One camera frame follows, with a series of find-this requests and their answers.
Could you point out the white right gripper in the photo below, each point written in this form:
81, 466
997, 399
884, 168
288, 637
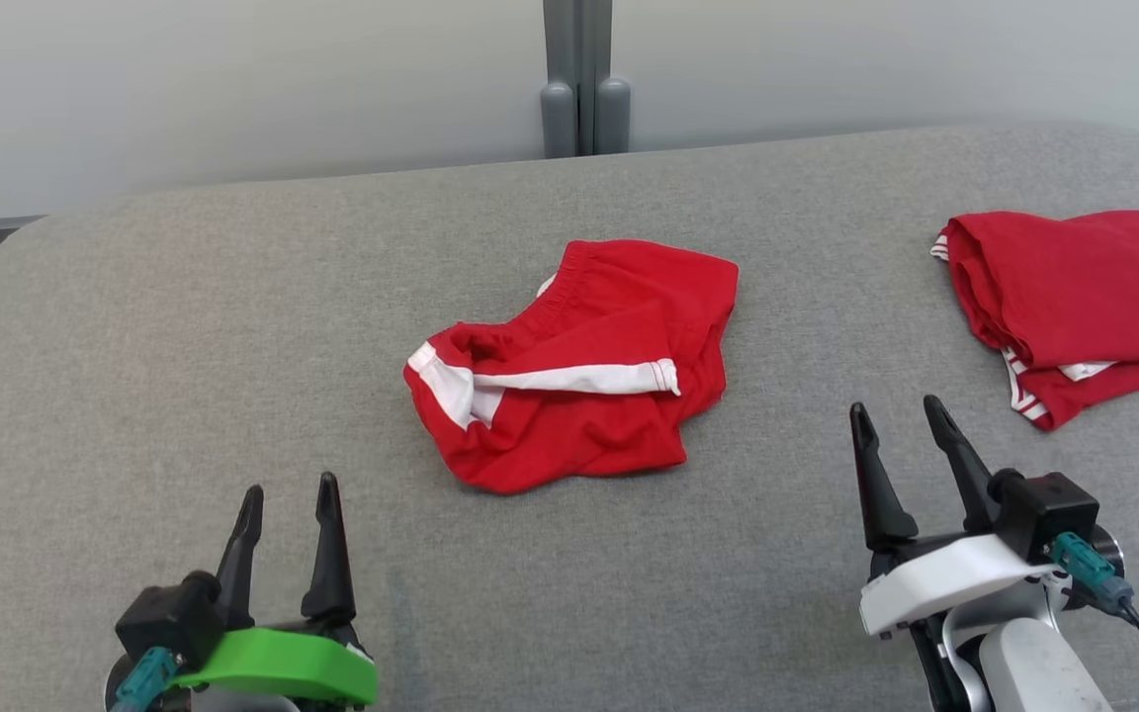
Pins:
945, 583

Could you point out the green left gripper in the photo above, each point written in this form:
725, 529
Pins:
293, 663

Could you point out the red jersey with white sleeves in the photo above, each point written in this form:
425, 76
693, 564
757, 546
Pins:
1094, 287

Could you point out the red shorts with white stripes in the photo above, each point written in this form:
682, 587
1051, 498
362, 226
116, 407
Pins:
579, 435

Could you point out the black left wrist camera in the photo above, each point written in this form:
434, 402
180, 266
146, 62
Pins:
164, 618

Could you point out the grey double partition post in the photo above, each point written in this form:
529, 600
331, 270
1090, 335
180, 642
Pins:
579, 59

